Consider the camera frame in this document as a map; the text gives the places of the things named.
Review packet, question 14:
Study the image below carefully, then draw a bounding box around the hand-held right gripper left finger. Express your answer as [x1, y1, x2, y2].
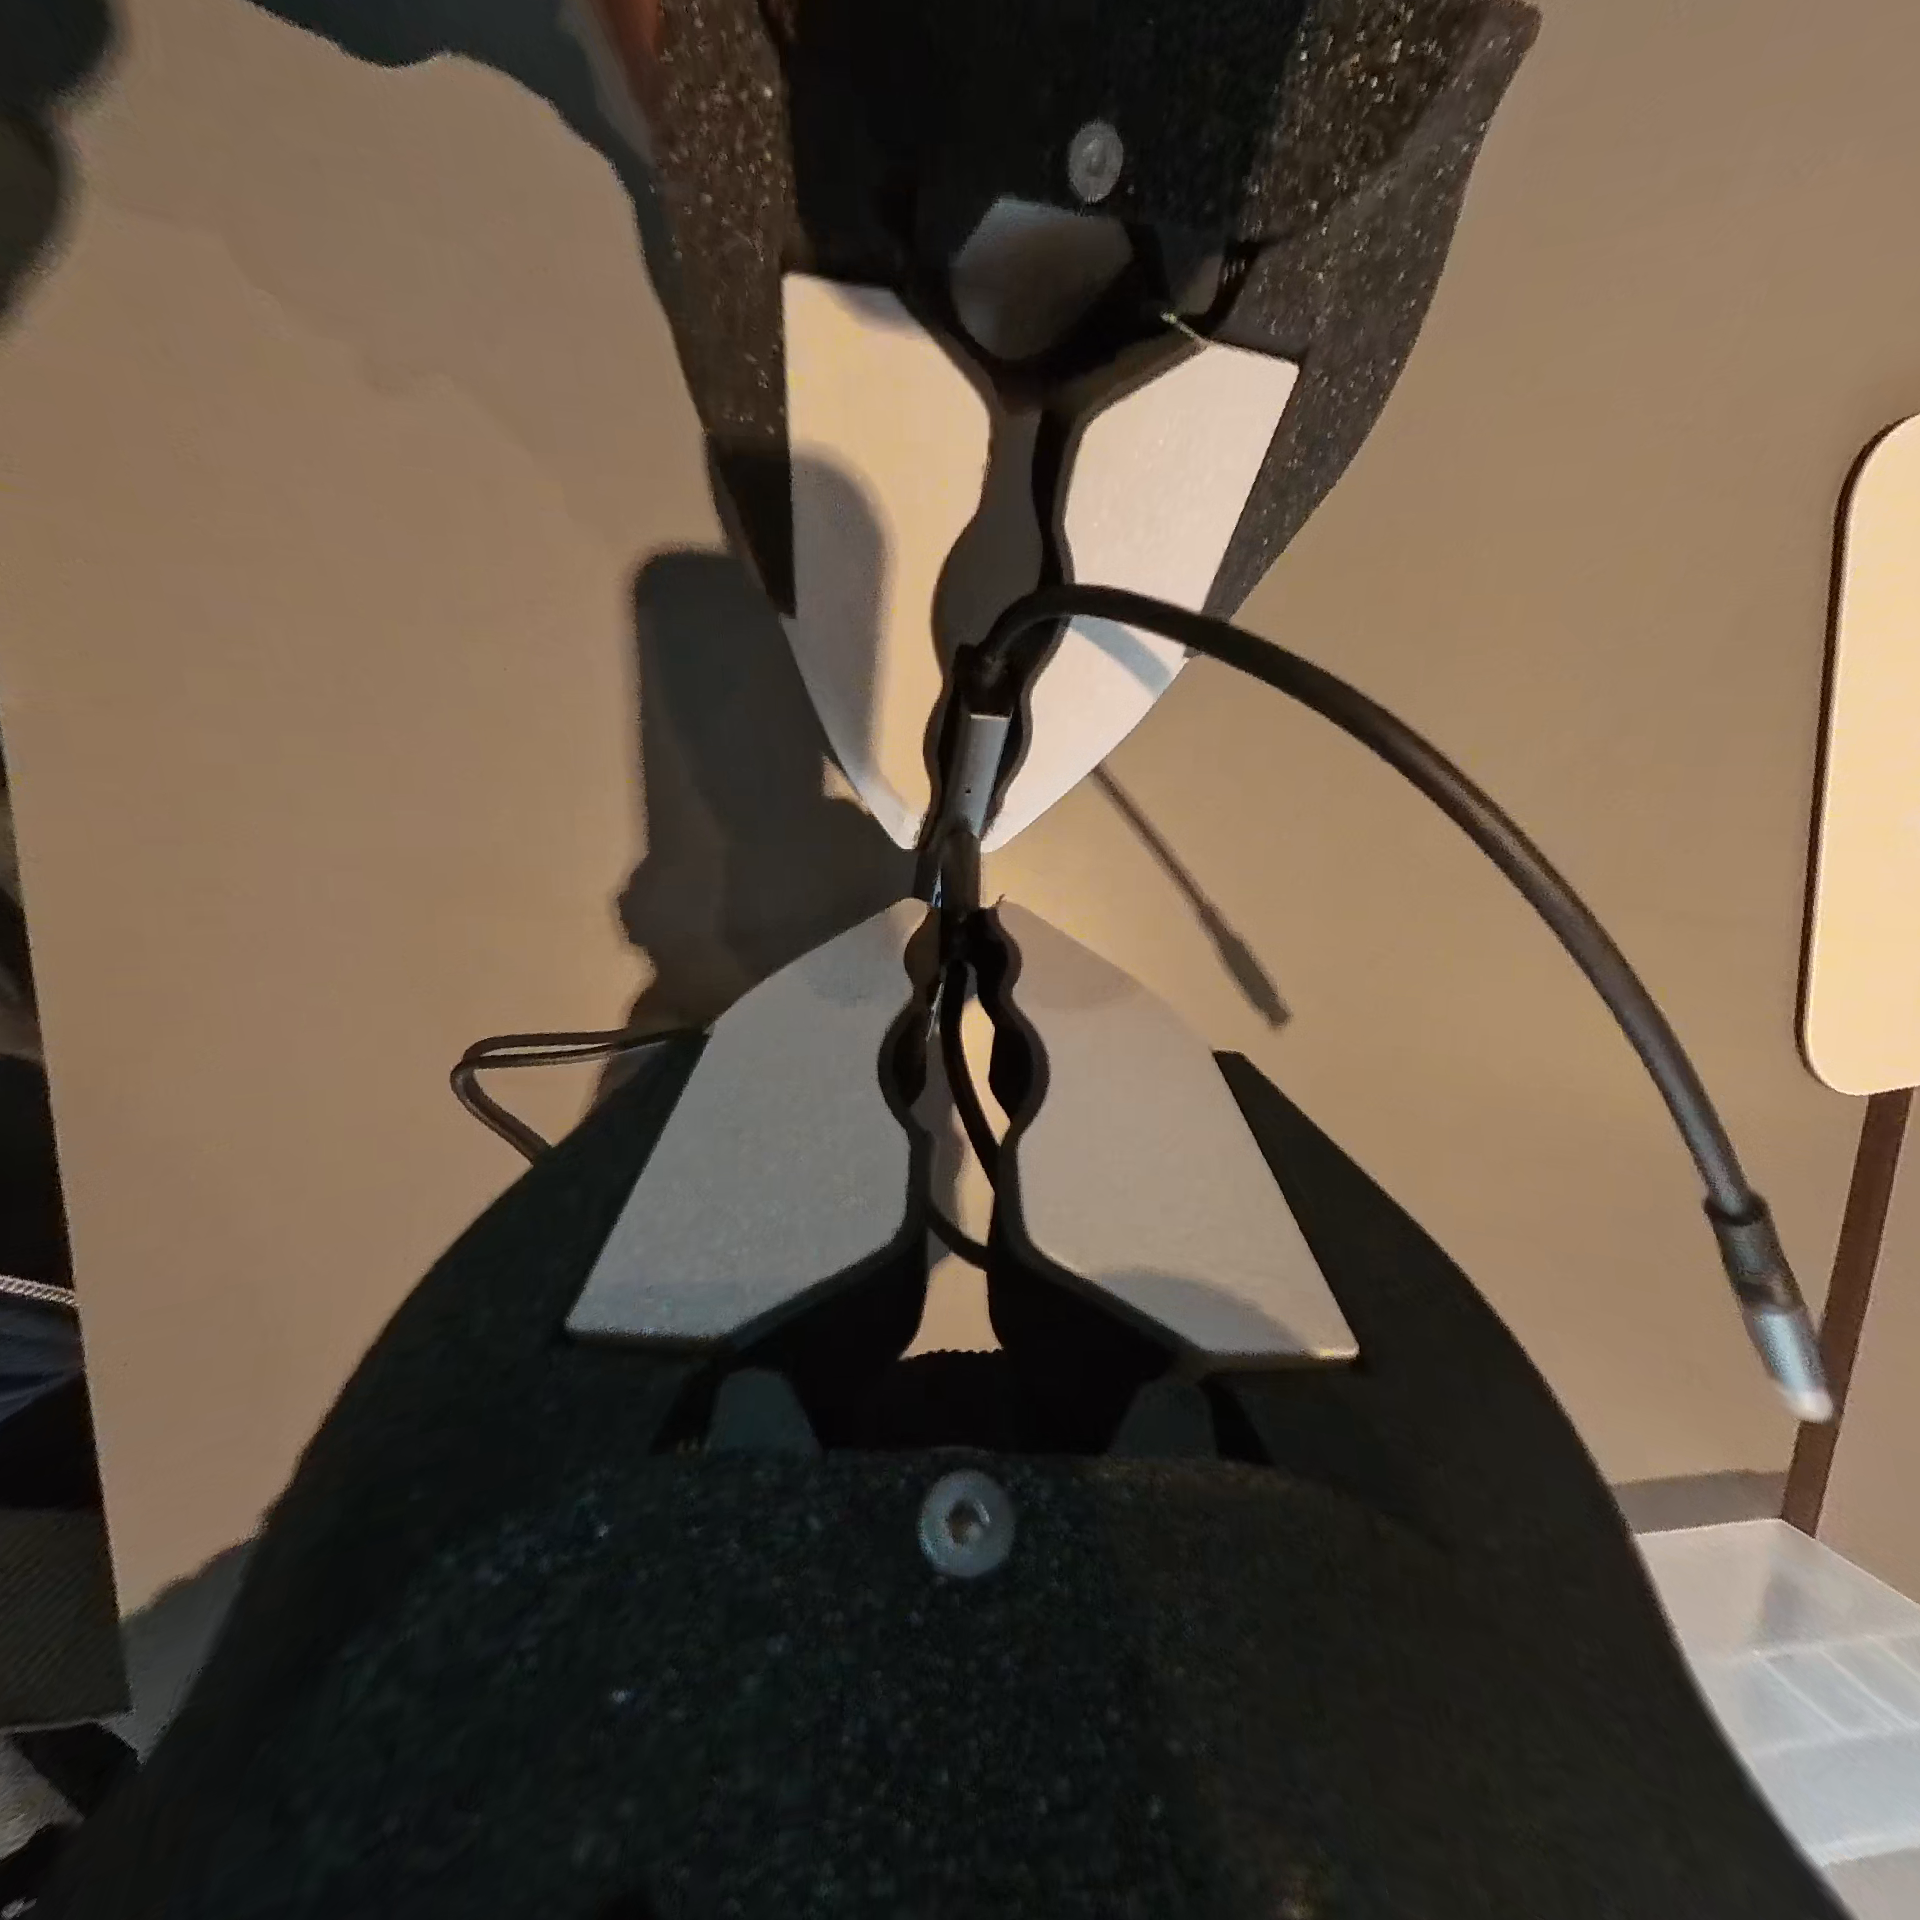
[561, 902, 944, 1399]

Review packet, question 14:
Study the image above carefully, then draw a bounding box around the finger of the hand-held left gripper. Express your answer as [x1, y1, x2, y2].
[778, 272, 999, 853]
[979, 333, 1302, 853]

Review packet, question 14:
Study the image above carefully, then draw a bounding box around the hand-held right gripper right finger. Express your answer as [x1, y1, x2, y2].
[972, 899, 1364, 1399]

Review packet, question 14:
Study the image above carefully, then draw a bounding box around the grey multiport hub black cable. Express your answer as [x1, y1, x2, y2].
[941, 583, 1839, 1425]

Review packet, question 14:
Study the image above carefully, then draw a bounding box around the clear plastic bin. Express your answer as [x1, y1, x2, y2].
[1626, 1513, 1920, 1871]

